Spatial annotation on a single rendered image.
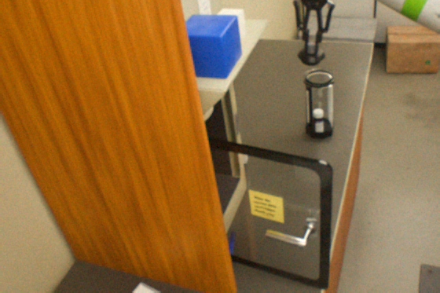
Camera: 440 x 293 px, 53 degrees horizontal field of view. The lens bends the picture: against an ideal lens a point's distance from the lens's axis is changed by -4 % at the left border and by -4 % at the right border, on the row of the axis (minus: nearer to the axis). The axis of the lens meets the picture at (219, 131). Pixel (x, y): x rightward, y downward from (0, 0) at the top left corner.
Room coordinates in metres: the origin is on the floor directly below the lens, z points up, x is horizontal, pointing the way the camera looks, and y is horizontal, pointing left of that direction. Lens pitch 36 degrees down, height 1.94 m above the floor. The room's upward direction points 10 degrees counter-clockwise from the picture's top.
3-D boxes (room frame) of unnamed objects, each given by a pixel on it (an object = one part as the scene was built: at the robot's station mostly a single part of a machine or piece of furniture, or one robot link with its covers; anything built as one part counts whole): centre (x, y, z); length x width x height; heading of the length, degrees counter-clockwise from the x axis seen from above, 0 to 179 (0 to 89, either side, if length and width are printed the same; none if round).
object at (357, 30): (3.38, -1.11, 0.17); 0.60 x 0.42 x 0.33; 62
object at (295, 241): (0.62, -0.11, 1.20); 0.10 x 0.05 x 0.03; 57
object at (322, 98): (1.28, -0.35, 1.06); 0.11 x 0.11 x 0.21
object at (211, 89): (0.89, -0.04, 1.46); 0.32 x 0.11 x 0.10; 154
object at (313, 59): (1.31, -0.34, 1.24); 0.09 x 0.09 x 0.07
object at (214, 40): (0.82, -0.01, 1.55); 0.10 x 0.10 x 0.09; 64
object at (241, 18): (0.93, -0.06, 1.54); 0.05 x 0.05 x 0.06; 58
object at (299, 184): (0.68, -0.06, 1.19); 0.30 x 0.01 x 0.40; 57
